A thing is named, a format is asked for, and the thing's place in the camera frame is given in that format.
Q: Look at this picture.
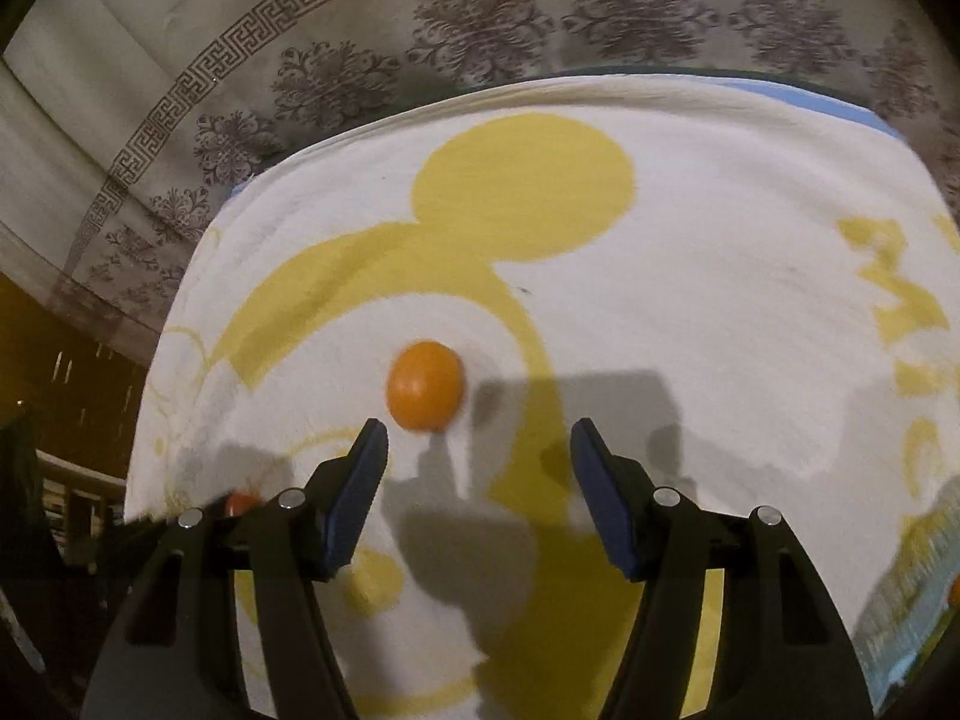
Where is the light blue plastic basket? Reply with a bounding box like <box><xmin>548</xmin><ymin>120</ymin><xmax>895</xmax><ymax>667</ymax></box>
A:
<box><xmin>851</xmin><ymin>495</ymin><xmax>960</xmax><ymax>698</ymax></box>

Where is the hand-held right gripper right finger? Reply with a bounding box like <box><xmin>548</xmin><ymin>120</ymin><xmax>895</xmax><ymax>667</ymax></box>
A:
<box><xmin>568</xmin><ymin>418</ymin><xmax>875</xmax><ymax>720</ymax></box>

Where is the beige patterned curtain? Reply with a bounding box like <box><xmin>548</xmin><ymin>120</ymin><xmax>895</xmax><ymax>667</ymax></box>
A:
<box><xmin>0</xmin><ymin>0</ymin><xmax>960</xmax><ymax>361</ymax></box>

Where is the smooth orange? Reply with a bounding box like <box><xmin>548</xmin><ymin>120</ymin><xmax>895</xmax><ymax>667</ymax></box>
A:
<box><xmin>386</xmin><ymin>340</ymin><xmax>466</xmax><ymax>433</ymax></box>

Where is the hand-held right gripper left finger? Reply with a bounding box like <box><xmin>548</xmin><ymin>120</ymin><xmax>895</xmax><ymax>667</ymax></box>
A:
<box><xmin>79</xmin><ymin>418</ymin><xmax>391</xmax><ymax>720</ymax></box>

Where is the wooden rail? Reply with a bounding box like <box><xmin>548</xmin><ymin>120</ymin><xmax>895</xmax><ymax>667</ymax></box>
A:
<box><xmin>37</xmin><ymin>450</ymin><xmax>128</xmax><ymax>563</ymax></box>

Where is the white yellow printed towel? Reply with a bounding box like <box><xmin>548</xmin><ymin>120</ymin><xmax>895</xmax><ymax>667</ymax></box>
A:
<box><xmin>124</xmin><ymin>75</ymin><xmax>960</xmax><ymax>720</ymax></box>

